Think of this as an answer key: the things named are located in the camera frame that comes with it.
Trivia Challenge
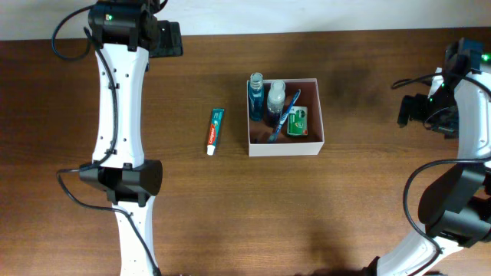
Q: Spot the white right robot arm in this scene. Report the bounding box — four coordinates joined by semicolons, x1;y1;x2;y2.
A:
361;38;490;276

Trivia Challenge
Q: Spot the white cardboard box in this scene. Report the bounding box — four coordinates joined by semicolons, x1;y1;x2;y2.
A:
248;78;325;157

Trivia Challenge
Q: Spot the clear purple liquid bottle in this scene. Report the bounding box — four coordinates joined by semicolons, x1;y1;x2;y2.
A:
266;80;286;127

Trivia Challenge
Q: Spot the green red toothpaste tube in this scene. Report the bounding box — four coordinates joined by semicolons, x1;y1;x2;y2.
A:
206;108;225;156

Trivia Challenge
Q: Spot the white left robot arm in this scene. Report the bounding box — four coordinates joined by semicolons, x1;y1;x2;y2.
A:
79;1;183;275

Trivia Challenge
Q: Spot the teal mouthwash bottle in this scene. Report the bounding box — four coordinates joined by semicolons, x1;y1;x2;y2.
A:
248;72;265;121

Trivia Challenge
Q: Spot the green soap box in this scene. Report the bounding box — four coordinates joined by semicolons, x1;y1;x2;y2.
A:
287;106;308;136

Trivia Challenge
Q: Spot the blue white toothbrush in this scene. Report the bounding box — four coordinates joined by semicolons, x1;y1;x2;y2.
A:
268;89;302;143

